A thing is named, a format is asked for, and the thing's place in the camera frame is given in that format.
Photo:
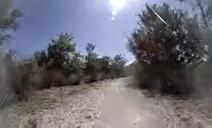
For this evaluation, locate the row of green trees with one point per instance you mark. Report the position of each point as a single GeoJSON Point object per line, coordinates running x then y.
{"type": "Point", "coordinates": [67, 63]}

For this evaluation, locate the pale dirt path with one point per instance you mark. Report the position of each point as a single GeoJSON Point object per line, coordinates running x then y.
{"type": "Point", "coordinates": [122, 106]}

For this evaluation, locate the dry gravelly ground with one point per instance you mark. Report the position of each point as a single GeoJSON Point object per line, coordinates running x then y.
{"type": "Point", "coordinates": [180, 111]}
{"type": "Point", "coordinates": [60, 106]}

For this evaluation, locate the large dark bush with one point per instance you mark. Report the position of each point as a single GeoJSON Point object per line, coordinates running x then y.
{"type": "Point", "coordinates": [167, 46]}

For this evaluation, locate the tall leafy tree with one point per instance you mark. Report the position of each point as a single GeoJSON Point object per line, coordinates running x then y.
{"type": "Point", "coordinates": [207, 20]}

